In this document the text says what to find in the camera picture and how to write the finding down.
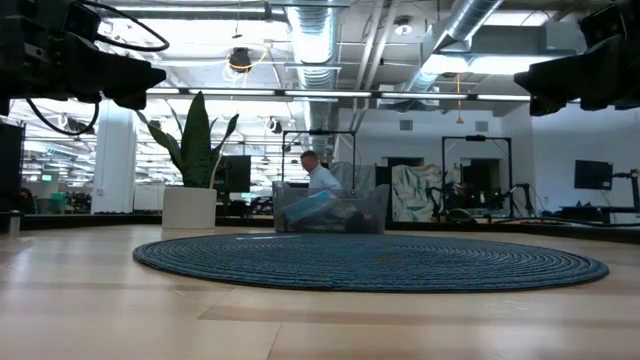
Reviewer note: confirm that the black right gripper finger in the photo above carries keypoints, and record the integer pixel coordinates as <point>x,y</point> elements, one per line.
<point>590,75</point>
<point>541,105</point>

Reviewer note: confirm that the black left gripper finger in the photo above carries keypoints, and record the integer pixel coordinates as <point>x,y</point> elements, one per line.
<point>115,70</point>
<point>131,101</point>

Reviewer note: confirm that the black background robot arm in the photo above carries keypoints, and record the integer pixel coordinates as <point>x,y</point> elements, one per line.
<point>525,190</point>

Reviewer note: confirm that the long ceiling light strip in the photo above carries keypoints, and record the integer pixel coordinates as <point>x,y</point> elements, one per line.
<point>167,91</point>
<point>422,95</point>
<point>230,92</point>
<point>327,93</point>
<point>500,97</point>

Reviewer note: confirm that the white pillar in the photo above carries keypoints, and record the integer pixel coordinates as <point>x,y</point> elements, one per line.
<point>114,165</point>

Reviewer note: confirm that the green snake plant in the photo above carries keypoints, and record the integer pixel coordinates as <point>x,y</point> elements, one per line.
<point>196,150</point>

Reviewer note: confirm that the black cabinet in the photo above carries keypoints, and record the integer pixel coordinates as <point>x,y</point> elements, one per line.
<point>11,165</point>

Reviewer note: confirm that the black background table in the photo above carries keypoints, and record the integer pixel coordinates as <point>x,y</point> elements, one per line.
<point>600,210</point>

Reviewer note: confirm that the white plant pot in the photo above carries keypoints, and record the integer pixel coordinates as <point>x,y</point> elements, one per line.
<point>190,207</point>

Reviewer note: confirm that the black background stand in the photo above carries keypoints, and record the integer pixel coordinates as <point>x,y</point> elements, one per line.
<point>635,190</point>

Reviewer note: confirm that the black monitor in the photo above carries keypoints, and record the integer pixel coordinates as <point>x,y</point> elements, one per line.
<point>235,175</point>

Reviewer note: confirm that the pale green tarp cover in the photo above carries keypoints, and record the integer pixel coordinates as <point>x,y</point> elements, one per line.
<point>420,195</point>
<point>355,172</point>

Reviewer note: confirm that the clear grey plastic bin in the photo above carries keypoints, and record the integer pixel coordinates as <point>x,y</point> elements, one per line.
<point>380,210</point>

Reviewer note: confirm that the person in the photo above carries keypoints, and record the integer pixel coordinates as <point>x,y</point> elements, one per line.
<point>322,177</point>

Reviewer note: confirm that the round dark blue woven mat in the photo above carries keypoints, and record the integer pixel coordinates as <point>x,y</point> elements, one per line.
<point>370,265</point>

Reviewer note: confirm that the black rig frame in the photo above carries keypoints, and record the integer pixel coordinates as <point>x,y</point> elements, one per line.
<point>475,138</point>
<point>320,132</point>

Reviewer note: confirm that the black wall screen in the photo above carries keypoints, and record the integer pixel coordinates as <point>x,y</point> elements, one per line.
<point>593,175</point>

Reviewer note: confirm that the silver ribbed air duct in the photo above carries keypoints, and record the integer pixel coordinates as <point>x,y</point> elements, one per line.
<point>470,15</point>
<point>312,40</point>

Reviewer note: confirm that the small grey bracket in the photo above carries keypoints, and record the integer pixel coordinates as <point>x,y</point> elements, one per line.
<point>15,222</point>

